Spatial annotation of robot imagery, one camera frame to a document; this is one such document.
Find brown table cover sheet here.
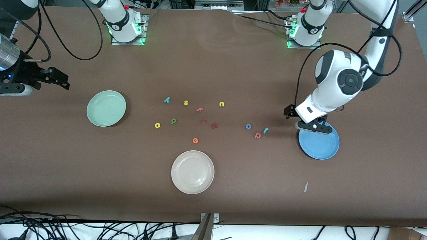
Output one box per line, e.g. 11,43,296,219
0,5,427,228

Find cardboard box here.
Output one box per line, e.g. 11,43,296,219
388,227,427,240

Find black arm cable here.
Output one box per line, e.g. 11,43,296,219
294,0,402,112
10,0,103,64

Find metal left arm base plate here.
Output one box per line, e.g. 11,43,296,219
286,16,323,50

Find blue plate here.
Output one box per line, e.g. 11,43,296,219
298,121,340,160

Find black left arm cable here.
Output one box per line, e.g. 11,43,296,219
294,0,402,112

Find beige plate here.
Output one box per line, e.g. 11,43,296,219
171,150,215,195

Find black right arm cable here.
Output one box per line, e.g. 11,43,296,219
10,0,103,64

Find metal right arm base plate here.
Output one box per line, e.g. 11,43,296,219
111,14,148,46

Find aluminium frame profile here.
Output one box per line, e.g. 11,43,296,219
402,0,427,23

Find green plate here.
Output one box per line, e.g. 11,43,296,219
86,90,127,127

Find grey metal beam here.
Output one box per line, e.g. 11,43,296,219
191,213,214,240

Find small metal bracket plate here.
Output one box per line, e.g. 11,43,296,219
200,213,221,223

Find grey metal box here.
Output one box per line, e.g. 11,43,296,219
194,0,244,10

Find orange pink decoration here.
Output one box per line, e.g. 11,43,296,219
275,0,309,8

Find black cable on table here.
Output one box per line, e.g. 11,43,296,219
230,10,295,30

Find black cable tangle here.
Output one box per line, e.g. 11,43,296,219
0,205,200,240

